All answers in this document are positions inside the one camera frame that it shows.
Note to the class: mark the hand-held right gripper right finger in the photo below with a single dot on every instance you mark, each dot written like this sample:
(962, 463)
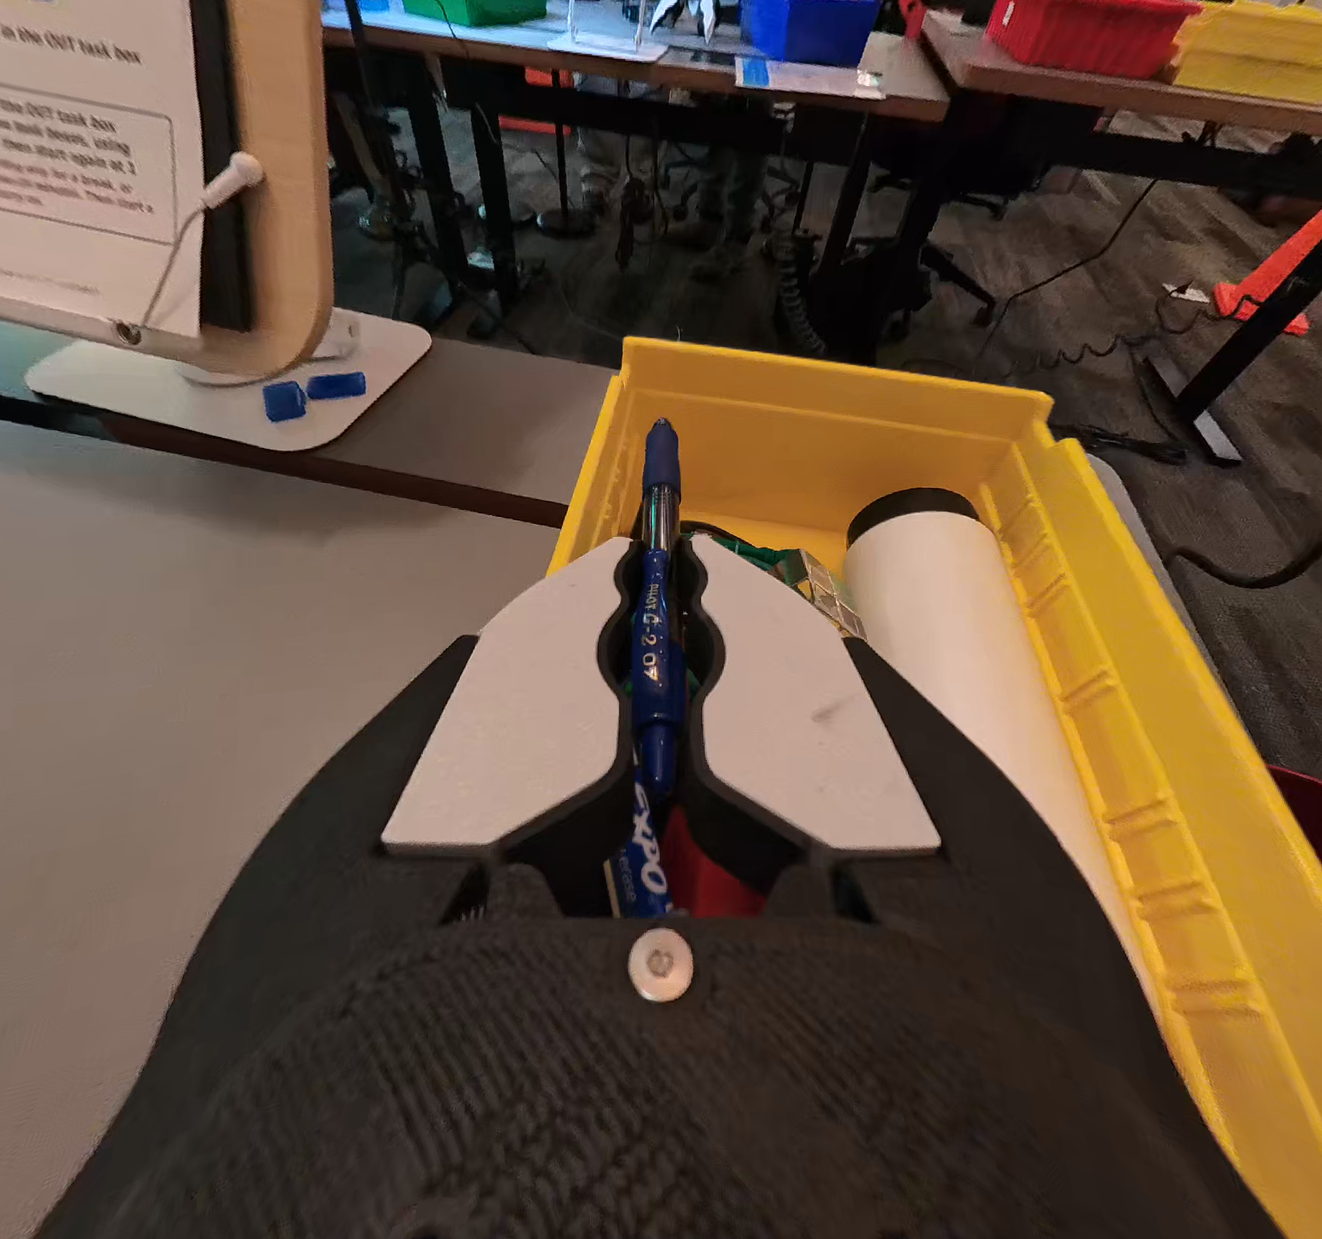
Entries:
(817, 744)

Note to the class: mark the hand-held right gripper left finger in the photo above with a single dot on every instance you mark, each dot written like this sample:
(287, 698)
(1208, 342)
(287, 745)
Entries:
(507, 744)

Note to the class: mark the red block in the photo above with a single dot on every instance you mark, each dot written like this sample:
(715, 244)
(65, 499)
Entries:
(735, 878)

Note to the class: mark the white cylinder with black cap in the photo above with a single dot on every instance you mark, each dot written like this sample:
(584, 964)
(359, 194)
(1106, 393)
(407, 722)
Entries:
(951, 640)

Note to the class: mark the blue and white marker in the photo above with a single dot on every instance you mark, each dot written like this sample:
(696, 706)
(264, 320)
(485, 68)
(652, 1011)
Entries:
(641, 858)

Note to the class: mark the blue ballpoint pen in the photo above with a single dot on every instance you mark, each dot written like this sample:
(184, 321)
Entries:
(662, 475)

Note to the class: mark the yellow plastic bin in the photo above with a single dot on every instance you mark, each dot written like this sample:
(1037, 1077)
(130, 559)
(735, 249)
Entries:
(1251, 52)
(827, 413)

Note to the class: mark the blue clip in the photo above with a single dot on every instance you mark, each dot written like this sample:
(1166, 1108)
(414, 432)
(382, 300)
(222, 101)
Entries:
(310, 393)

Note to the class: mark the white stand base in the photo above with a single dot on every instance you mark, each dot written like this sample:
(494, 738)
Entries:
(124, 393)

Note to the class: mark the orange traffic cone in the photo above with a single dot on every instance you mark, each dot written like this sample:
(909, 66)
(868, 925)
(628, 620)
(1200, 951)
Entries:
(1265, 289)

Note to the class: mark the grey desk with wooden edge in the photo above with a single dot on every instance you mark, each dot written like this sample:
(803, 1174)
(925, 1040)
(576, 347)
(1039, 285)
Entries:
(620, 73)

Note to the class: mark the instruction sheet board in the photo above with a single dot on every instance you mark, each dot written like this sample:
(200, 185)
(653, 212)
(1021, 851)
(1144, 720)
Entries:
(83, 124)

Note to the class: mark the red plastic bin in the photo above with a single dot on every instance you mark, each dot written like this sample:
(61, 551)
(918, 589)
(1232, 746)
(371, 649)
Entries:
(1086, 25)

